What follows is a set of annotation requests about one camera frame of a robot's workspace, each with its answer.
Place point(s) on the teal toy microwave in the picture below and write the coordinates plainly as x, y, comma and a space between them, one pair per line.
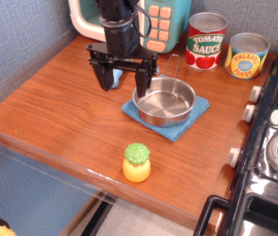
169, 21

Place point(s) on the tomato sauce can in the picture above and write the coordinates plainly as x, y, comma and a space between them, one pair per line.
206, 32

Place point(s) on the black toy stove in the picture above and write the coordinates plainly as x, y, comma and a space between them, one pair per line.
252, 209

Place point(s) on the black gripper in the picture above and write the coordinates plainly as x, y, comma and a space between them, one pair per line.
122, 43

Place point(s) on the yellow green toy pineapple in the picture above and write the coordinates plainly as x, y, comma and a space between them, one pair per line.
136, 164

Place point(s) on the blue folded cloth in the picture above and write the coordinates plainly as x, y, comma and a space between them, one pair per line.
174, 132

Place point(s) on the pineapple slices can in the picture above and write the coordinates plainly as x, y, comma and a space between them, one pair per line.
246, 55

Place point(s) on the stainless steel pan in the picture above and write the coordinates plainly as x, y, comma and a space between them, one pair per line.
166, 103

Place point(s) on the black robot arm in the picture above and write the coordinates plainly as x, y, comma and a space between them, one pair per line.
119, 9

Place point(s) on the blue handled grey spoon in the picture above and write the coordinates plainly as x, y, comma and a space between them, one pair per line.
116, 77

